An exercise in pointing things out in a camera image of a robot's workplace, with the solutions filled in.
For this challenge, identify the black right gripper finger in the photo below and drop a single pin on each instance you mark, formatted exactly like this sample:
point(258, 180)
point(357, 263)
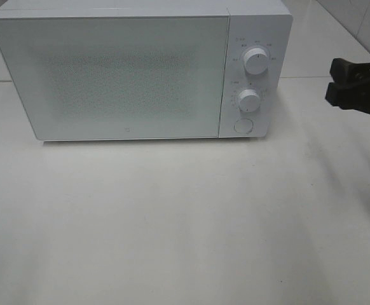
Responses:
point(344, 72)
point(342, 97)

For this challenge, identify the white control knob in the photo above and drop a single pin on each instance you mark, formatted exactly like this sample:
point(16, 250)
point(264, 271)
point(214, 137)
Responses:
point(249, 100)
point(256, 60)

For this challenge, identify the round white door button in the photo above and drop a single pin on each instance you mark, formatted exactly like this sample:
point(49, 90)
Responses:
point(244, 126)

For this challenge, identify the white microwave door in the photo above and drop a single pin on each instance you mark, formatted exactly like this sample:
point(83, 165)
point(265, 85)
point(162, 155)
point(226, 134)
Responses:
point(118, 78)

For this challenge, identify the white microwave oven body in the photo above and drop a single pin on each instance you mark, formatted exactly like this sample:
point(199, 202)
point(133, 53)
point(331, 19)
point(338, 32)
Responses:
point(250, 23)

